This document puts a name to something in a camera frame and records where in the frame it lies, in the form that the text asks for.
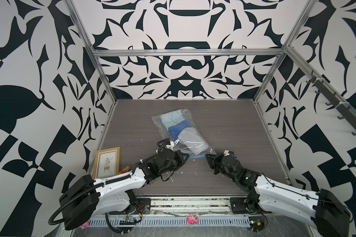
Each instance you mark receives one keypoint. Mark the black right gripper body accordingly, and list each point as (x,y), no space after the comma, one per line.
(216,163)

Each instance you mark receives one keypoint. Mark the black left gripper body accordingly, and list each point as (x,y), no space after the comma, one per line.
(175,162)

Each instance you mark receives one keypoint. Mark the blue towel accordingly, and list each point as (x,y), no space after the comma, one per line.
(174,131)

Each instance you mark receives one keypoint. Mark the grey towel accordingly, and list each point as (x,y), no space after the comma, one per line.
(193,141)

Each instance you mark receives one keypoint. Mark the clear vacuum bag blue zip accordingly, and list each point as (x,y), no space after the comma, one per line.
(179,146)

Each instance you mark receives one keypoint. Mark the light teal towel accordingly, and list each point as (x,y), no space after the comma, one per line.
(172,118)

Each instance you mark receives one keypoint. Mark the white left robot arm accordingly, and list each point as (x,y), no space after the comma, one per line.
(89,197)

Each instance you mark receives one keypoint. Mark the red yellow toy figure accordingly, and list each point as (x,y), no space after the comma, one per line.
(125,170)

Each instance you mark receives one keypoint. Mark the green circuit board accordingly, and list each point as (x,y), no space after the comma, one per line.
(256,225)

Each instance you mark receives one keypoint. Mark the pink plush toy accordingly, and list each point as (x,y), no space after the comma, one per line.
(84,226)

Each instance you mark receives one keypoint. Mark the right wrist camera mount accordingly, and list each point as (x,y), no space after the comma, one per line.
(228,153)

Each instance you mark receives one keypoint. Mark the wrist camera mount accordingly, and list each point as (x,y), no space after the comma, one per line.
(170,145)
(228,153)

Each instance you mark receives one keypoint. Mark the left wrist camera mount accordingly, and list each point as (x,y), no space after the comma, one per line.
(170,145)

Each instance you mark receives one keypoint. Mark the white slotted cable duct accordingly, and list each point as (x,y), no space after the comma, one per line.
(172,221)

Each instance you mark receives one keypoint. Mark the wooden picture frame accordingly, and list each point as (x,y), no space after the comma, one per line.
(106,163)

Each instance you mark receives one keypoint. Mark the pink toy on rail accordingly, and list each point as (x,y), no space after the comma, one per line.
(192,219)

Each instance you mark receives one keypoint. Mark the grey wall hook rack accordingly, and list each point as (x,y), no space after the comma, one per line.
(334,99)

